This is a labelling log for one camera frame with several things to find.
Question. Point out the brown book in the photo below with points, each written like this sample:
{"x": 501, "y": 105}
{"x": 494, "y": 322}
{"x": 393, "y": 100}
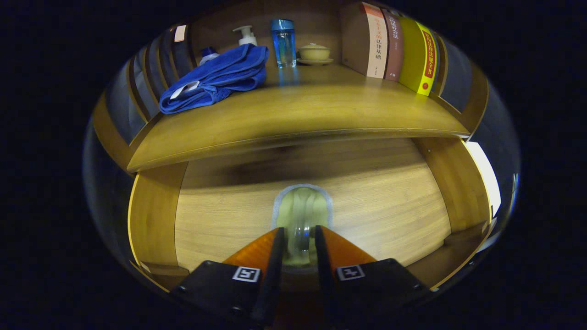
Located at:
{"x": 394, "y": 50}

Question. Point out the wooden drawer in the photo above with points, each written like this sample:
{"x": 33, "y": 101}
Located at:
{"x": 390, "y": 206}

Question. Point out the beige book orange spine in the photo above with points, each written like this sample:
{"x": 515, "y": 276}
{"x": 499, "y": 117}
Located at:
{"x": 373, "y": 46}

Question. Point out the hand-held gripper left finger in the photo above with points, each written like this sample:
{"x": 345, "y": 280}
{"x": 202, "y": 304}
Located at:
{"x": 275, "y": 275}

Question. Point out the small blue-capped lotion bottle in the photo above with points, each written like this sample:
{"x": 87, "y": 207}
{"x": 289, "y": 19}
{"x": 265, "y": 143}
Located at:
{"x": 208, "y": 57}

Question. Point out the wooden countertop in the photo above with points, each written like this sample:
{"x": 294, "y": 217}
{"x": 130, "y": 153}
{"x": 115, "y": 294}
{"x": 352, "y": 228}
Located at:
{"x": 321, "y": 105}

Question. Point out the yellow book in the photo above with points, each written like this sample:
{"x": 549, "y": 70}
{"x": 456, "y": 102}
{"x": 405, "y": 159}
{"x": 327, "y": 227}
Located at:
{"x": 412, "y": 55}

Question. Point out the wooden cabinet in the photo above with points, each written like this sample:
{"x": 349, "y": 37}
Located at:
{"x": 321, "y": 27}

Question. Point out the white table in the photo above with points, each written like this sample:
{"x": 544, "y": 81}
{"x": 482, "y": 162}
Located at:
{"x": 486, "y": 178}

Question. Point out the blue folded towel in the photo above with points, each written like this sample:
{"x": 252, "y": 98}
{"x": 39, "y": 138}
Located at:
{"x": 215, "y": 78}

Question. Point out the blue glass bottle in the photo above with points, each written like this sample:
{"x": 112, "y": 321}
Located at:
{"x": 283, "y": 46}

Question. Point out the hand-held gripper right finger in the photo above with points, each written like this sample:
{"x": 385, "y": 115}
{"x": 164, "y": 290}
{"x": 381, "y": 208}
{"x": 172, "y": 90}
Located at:
{"x": 323, "y": 275}

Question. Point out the pale green ornament grey base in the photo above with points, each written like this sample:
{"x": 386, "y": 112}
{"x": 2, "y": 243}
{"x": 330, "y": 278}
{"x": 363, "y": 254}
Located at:
{"x": 302, "y": 206}

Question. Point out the beige lidded teacup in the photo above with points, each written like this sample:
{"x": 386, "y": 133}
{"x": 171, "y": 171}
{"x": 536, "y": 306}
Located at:
{"x": 314, "y": 53}

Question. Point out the white pump bottle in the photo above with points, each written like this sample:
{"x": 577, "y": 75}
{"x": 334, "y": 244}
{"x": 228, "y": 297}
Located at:
{"x": 247, "y": 39}

